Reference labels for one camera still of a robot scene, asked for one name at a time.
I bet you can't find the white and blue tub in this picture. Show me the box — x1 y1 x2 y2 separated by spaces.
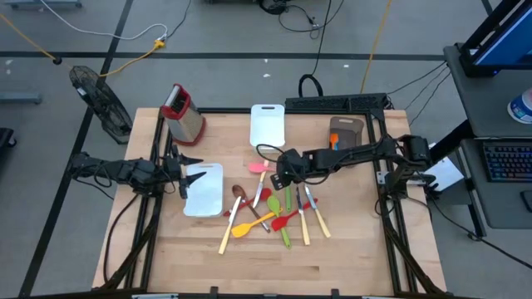
506 86 532 125

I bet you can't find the pink silicone spatula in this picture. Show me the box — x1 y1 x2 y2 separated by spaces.
248 162 278 174

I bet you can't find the grey furniture foot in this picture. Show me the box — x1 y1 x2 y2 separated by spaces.
3 0 83 11
0 91 43 105

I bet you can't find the yellow silicone spatula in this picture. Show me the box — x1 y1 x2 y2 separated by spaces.
230 210 278 239

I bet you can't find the brown wooden spoon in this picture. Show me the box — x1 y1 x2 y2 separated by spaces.
231 184 271 233

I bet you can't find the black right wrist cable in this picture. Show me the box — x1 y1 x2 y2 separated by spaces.
256 143 288 167

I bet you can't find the black cable bundle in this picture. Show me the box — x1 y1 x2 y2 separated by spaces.
256 0 346 41

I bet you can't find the long black floor cable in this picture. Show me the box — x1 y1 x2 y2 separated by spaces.
427 194 532 272

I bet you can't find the thick black hanging cable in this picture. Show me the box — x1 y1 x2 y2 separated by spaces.
102 193 140 284

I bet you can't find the thin black cable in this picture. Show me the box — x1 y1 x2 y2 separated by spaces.
405 68 452 126
386 60 449 96

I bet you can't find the black aluminium table frame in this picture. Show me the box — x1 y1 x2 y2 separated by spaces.
91 106 449 299

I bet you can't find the small white plastic bin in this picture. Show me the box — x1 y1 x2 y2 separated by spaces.
249 103 287 154

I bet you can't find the black backlit keyboard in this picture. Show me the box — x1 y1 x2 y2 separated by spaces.
481 140 532 183

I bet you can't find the black looped cable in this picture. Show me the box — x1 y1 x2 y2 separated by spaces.
297 0 333 99

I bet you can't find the red silicone spatula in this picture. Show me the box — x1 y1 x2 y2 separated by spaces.
270 198 319 233

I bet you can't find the black computer monitor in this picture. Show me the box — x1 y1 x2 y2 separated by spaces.
459 0 532 78

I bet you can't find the grey translucent plastic bin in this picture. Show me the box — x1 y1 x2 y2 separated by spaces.
327 115 366 150

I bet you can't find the yellow extension cable with plug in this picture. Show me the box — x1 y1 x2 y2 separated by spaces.
0 13 167 79

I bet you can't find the black perforated power strip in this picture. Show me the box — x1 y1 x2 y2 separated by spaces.
284 92 391 112

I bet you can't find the large white plastic bin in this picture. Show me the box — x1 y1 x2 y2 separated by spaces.
182 162 224 218

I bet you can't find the red and steel container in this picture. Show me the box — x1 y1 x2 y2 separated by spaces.
160 82 207 147

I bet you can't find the grey computer desk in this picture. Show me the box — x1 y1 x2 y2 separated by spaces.
442 41 532 230

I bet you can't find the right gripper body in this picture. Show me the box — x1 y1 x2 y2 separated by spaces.
277 148 313 182

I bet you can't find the black chair caster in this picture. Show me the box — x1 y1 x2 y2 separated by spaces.
0 127 17 151

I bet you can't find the white floor cable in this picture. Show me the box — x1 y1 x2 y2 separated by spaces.
39 0 169 42

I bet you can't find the black floor fan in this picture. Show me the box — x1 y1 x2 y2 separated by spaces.
68 65 134 145

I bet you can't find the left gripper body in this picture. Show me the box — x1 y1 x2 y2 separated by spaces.
160 144 189 199

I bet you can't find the long green silicone spoon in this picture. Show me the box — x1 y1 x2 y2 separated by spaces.
266 194 293 250

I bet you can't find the red silicone spoon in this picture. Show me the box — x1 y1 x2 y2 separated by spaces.
222 188 273 218

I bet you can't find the yellow floor cable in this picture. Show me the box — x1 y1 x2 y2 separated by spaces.
359 0 394 95

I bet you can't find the cream handled table knife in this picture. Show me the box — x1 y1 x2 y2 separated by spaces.
252 159 271 209
303 184 333 239
218 195 243 256
295 186 311 247

